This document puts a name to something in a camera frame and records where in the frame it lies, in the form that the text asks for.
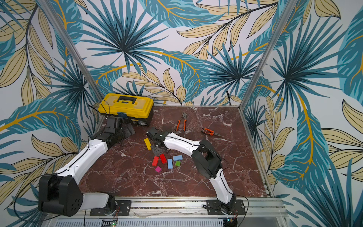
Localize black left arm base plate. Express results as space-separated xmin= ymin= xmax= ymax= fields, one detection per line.
xmin=90 ymin=200 xmax=131 ymax=218

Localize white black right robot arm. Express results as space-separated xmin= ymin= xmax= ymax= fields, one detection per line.
xmin=146 ymin=127 xmax=236 ymax=214

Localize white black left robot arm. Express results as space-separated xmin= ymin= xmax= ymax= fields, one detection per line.
xmin=38 ymin=117 xmax=135 ymax=217

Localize light blue upright block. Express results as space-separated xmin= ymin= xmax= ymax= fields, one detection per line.
xmin=167 ymin=159 xmax=173 ymax=169

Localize light blue flat block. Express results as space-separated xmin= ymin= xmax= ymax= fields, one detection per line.
xmin=173 ymin=155 xmax=183 ymax=161

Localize silver left corner post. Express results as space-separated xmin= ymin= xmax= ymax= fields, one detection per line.
xmin=38 ymin=0 xmax=104 ymax=102

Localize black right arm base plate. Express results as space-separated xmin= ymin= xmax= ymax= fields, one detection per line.
xmin=203 ymin=200 xmax=247 ymax=216

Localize orange groove joint pliers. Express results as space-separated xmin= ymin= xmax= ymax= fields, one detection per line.
xmin=175 ymin=112 xmax=187 ymax=132

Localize aluminium front rail frame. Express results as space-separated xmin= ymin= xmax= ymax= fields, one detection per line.
xmin=41 ymin=197 xmax=292 ymax=227

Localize yellow black toolbox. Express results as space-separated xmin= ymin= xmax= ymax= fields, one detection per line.
xmin=97 ymin=93 xmax=154 ymax=126

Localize yellow short block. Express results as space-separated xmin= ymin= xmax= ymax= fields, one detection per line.
xmin=144 ymin=138 xmax=152 ymax=150

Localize magenta small cube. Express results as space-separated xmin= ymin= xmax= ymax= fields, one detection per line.
xmin=155 ymin=166 xmax=162 ymax=173

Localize silver aluminium corner post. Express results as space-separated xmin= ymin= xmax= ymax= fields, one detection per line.
xmin=239 ymin=0 xmax=297 ymax=113

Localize orange needle nose pliers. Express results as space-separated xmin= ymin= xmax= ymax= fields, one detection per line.
xmin=201 ymin=128 xmax=222 ymax=137

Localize red block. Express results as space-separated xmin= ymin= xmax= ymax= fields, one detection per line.
xmin=159 ymin=154 xmax=167 ymax=164
xmin=152 ymin=156 xmax=159 ymax=167

